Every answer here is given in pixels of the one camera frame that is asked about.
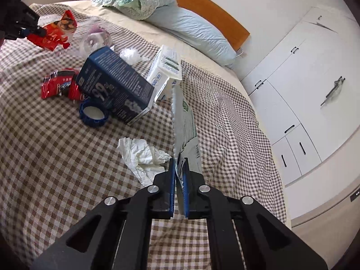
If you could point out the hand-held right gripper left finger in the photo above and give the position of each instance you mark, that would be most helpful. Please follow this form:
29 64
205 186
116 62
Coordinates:
171 187

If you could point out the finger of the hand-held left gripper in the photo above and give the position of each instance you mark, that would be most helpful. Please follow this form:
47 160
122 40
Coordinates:
35 31

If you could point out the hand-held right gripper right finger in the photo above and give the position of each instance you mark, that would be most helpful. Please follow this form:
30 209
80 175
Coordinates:
184 192

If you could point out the red snack packet nut picture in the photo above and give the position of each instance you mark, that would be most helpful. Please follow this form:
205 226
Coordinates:
53 35

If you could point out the white tissue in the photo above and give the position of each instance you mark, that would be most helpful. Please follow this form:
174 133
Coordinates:
140 157

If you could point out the red snack wrapper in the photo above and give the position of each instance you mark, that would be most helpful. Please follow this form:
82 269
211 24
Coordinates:
54 85

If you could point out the clear plastic bottle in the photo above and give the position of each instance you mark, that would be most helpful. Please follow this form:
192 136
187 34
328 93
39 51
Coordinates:
92 43

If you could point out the white green package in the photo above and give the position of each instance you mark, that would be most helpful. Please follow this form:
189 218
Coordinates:
185 123

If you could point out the dark blue carton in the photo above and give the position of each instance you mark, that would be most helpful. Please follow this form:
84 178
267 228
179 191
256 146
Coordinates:
112 81

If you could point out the small white wrap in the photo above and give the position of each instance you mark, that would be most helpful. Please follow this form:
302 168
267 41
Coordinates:
129 54

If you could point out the white milk carton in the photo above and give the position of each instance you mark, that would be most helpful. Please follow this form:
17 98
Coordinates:
163 70

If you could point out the blue tape roll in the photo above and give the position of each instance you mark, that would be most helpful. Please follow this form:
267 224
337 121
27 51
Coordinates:
104 118

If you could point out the brown checked bedsheet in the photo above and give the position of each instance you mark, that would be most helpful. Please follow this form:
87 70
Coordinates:
56 160

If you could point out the light blue pillow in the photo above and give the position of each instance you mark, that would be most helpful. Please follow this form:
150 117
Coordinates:
191 31

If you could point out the white wardrobe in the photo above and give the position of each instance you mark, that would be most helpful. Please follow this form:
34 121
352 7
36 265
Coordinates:
309 70

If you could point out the wooden bed frame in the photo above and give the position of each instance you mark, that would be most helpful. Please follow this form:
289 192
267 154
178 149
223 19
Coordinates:
213 11

